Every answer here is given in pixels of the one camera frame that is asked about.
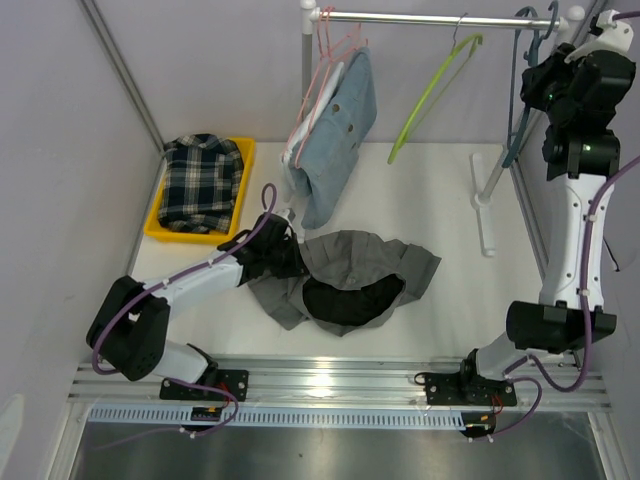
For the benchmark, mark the white skirt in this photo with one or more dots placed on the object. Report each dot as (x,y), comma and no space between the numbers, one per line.
(302,131)

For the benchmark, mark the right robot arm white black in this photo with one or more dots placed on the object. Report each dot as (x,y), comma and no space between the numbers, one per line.
(578,89)

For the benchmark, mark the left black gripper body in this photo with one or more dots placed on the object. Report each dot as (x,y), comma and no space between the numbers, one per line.
(283,261)

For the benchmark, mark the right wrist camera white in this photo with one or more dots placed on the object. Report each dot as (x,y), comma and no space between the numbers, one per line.
(615,34)

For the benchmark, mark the grey garment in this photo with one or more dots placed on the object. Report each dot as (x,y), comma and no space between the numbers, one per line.
(351,280)

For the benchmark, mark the pink wire hanger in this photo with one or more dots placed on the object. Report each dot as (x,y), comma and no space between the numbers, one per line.
(341,50)
(316,62)

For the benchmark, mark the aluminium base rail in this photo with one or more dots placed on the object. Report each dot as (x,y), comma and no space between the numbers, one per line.
(350,383)

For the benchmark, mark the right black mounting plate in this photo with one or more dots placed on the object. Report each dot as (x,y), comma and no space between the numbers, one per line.
(457,389)

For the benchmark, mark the metal clothes rack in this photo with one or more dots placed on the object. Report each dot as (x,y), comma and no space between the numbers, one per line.
(562,28)

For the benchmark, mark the yellow plastic tray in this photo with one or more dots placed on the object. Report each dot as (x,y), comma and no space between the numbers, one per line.
(153,229)

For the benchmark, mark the white slotted cable duct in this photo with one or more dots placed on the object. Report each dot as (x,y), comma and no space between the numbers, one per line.
(445,420)

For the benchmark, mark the green plastic hanger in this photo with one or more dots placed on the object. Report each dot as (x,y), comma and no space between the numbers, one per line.
(459,56)

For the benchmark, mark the light blue denim skirt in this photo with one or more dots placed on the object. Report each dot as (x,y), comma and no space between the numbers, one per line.
(321,168)

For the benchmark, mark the black mounting plate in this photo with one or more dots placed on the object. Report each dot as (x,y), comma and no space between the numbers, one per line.
(209,387)
(457,389)

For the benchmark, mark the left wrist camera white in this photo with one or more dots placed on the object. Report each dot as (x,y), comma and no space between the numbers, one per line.
(287,214)

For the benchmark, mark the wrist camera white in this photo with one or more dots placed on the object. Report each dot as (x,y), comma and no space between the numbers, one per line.
(287,214)
(615,34)

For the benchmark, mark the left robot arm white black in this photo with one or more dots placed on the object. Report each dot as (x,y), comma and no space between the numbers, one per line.
(129,334)

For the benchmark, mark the plaid garment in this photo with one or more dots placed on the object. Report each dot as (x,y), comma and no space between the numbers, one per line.
(202,183)

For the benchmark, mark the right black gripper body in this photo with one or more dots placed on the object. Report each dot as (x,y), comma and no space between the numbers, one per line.
(551,87)

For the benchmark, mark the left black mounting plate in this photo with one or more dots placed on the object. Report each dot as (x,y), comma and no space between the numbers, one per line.
(209,387)

